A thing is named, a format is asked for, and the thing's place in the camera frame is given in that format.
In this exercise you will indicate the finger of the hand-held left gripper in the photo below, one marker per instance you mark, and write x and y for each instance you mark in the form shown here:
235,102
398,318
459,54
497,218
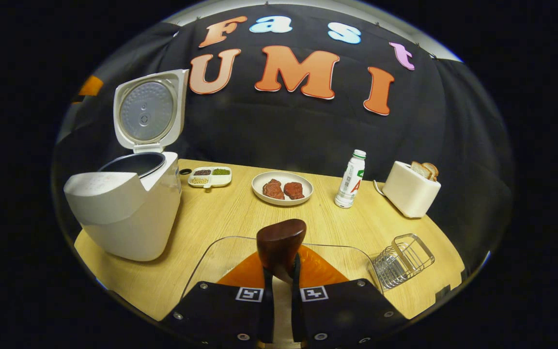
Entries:
91,86

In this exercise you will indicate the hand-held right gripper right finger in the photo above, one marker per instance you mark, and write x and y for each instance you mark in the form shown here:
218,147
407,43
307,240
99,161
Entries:
296,310

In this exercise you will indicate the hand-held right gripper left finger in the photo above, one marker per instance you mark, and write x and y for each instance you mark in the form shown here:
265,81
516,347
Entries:
268,310

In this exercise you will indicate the brown wooden spoon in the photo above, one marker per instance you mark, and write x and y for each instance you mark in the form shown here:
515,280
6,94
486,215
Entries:
281,242

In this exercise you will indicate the white rice cooker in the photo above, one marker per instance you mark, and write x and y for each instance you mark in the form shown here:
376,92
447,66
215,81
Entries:
124,218

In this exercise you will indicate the clear plastic rice container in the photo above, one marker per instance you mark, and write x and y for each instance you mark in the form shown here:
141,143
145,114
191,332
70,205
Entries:
201,261

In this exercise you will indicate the red meat piece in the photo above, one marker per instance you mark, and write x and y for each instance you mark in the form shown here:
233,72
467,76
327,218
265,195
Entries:
273,189
294,190

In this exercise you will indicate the white round plate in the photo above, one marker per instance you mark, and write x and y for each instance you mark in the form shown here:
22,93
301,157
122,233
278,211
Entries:
281,175

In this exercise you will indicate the white drink bottle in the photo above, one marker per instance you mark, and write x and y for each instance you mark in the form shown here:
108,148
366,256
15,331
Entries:
350,182

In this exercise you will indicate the white divided bean dish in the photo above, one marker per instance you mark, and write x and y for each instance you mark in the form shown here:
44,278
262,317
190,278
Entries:
209,177

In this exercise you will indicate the white toaster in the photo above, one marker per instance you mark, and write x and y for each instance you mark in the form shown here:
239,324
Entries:
407,194

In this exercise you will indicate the black backdrop cloth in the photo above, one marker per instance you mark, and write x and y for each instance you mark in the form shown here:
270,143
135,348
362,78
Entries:
308,135

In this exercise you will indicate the toast bread slice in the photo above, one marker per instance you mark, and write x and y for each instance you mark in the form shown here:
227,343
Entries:
433,170
419,169

